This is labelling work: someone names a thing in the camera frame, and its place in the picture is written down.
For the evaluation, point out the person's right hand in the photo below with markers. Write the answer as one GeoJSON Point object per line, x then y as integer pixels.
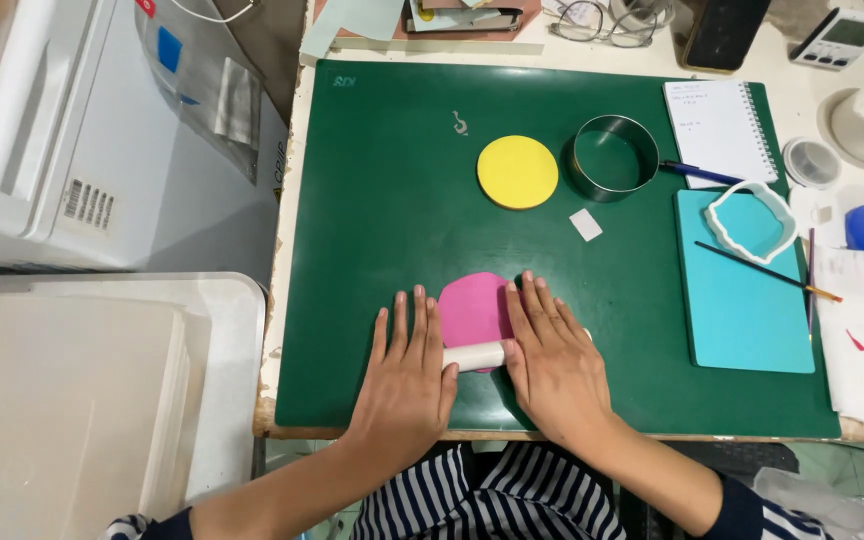
{"type": "Point", "coordinates": [556, 375]}

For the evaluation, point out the person's left hand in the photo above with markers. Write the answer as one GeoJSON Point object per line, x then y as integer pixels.
{"type": "Point", "coordinates": [406, 394]}

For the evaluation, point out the white rolling pin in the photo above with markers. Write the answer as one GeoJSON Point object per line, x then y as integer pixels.
{"type": "Point", "coordinates": [477, 355]}

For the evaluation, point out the pink clay disc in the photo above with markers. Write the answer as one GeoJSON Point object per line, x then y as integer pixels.
{"type": "Point", "coordinates": [473, 311]}

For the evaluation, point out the person's striped clothing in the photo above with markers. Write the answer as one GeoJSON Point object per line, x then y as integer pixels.
{"type": "Point", "coordinates": [492, 495]}

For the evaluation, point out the small white paper piece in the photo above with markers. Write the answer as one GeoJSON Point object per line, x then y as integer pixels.
{"type": "Point", "coordinates": [586, 225]}

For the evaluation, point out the green cutting mat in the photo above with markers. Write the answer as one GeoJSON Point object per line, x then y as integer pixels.
{"type": "Point", "coordinates": [417, 225]}

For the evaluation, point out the turquoise board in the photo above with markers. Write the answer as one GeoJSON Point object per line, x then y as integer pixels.
{"type": "Point", "coordinates": [747, 307]}

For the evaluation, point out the yellow clay disc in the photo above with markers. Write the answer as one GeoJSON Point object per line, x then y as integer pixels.
{"type": "Point", "coordinates": [517, 172]}

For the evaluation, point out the thin black paintbrush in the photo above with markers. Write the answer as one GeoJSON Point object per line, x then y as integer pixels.
{"type": "Point", "coordinates": [766, 271]}

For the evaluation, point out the blue pen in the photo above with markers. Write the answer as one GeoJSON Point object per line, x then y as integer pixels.
{"type": "Point", "coordinates": [698, 173]}

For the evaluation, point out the white cookie cutter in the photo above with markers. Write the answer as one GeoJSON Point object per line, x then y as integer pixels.
{"type": "Point", "coordinates": [781, 240]}

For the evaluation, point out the small grey clay scrap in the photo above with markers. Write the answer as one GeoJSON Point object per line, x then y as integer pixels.
{"type": "Point", "coordinates": [460, 122]}

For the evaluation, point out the purple thin tool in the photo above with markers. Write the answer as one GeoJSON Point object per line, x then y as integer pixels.
{"type": "Point", "coordinates": [811, 277]}

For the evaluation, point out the white spiral notebook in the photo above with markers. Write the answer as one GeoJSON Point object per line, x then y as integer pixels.
{"type": "Point", "coordinates": [717, 127]}

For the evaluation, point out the clear plastic wrap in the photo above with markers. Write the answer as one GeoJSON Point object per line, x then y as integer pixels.
{"type": "Point", "coordinates": [837, 502]}

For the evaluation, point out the white paper towel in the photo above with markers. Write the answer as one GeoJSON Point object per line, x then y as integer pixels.
{"type": "Point", "coordinates": [863, 337]}

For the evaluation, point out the white plastic storage box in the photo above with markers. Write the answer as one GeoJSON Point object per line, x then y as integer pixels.
{"type": "Point", "coordinates": [87, 397]}

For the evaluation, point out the small clear round lid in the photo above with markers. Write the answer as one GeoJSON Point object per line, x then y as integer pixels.
{"type": "Point", "coordinates": [811, 162]}

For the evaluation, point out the eyeglasses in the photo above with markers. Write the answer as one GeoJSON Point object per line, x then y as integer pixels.
{"type": "Point", "coordinates": [604, 24]}

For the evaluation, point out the clear plastic bag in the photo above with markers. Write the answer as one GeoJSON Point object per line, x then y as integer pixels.
{"type": "Point", "coordinates": [203, 82]}

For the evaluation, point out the stack of papers and books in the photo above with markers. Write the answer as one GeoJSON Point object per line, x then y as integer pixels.
{"type": "Point", "coordinates": [417, 22]}

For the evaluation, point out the black smartphone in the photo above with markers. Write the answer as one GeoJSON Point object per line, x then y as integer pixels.
{"type": "Point", "coordinates": [724, 34]}

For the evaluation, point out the white machine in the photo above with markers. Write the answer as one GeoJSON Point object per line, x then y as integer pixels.
{"type": "Point", "coordinates": [102, 150]}

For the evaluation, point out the white digital timer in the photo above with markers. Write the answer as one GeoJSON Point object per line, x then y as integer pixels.
{"type": "Point", "coordinates": [841, 37]}

